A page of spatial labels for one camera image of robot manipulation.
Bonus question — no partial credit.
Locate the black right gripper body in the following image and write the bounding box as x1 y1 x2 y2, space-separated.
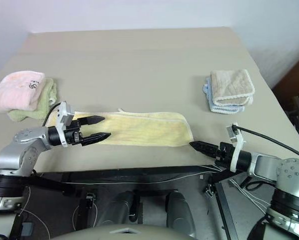
213 141 237 172

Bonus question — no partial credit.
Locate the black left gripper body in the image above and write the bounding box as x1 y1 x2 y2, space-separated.
63 119 85 147

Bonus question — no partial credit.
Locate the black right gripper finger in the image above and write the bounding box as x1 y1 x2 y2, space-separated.
189 140 219 153
190 145 218 160

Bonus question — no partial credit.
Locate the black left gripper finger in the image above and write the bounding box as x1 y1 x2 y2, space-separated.
82 132 112 147
79 115 106 127

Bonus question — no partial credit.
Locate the long yellow towel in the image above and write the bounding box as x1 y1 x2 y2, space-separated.
42 107 195 147

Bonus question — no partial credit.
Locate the folded light blue towel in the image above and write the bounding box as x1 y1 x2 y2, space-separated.
202 76 246 114

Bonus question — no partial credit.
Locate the folded green towel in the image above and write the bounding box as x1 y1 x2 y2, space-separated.
7 77 58 123

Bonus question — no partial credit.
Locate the folded beige towel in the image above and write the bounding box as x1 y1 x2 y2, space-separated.
210 69 255 107

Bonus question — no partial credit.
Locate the folded pink towel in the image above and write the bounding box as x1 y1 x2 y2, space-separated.
0 70 46 112

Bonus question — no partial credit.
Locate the dark rounded leg shape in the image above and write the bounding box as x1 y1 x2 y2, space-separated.
163 190 198 238
98 190 141 226

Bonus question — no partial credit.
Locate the grey robot torso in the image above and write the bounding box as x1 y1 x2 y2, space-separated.
49 223 198 240

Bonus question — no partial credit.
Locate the brown wooden cabinet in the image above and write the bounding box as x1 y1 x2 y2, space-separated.
270 51 299 112

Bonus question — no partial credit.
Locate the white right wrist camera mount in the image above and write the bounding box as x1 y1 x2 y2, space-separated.
225 122 248 172

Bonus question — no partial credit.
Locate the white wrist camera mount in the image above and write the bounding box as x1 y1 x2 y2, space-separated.
54 101 77 147
225 122 248 172

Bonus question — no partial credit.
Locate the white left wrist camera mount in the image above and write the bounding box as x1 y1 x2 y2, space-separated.
54 101 77 147

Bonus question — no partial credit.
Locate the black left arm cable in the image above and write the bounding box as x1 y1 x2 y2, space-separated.
40 101 63 127

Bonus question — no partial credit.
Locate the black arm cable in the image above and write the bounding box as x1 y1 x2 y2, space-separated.
234 125 299 161
40 101 63 127

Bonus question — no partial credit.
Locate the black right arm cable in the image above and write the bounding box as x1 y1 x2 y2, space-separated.
234 125 299 161

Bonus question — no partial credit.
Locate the black table frame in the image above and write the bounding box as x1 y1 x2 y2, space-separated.
9 163 242 240

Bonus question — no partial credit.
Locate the thin white wire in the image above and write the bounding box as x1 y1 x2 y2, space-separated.
63 165 222 186

